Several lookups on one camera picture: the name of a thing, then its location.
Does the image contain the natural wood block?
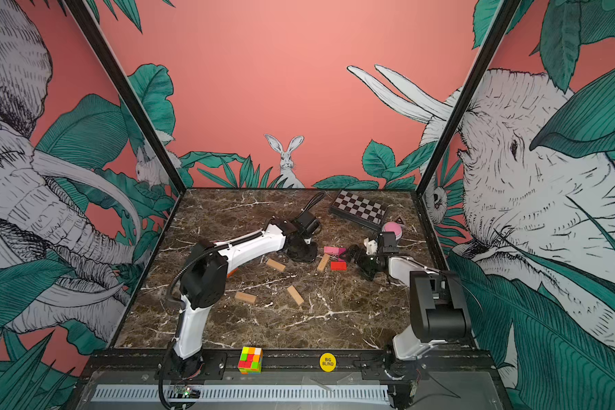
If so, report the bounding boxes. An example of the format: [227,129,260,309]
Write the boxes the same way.
[317,254,330,273]
[235,292,256,304]
[287,285,304,306]
[266,259,286,273]

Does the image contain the light pink block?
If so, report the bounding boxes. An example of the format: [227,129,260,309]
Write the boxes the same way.
[324,246,346,256]

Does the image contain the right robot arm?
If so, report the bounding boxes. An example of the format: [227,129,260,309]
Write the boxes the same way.
[343,245,472,381]

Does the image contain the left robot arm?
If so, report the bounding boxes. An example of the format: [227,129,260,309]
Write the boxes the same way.
[167,214,320,379]

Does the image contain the pink round button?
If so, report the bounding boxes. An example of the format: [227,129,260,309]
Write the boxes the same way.
[382,222,402,240]

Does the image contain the folded checkered chess board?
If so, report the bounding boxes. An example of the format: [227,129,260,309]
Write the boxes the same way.
[329,190,388,231]

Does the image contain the yellow big blind chip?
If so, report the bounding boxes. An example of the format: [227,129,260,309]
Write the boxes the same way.
[319,352,338,372]

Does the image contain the colourful puzzle cube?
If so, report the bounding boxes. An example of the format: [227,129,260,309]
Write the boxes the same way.
[237,346,263,374]

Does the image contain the small circuit board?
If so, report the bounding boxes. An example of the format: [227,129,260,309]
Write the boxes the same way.
[168,385,202,400]

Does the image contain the white perforated strip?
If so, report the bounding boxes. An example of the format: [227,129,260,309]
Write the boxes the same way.
[90,384,390,404]

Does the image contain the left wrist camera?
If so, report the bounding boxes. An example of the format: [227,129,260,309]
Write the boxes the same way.
[292,210,320,239]

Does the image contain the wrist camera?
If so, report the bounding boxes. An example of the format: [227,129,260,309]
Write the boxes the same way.
[292,210,320,239]
[363,232,400,256]

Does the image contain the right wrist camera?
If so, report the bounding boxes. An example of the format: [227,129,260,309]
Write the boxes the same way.
[363,232,400,256]

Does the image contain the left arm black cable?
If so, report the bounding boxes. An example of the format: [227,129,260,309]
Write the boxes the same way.
[301,191,327,214]

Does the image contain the black front rail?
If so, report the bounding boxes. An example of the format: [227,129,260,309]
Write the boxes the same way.
[81,346,496,384]

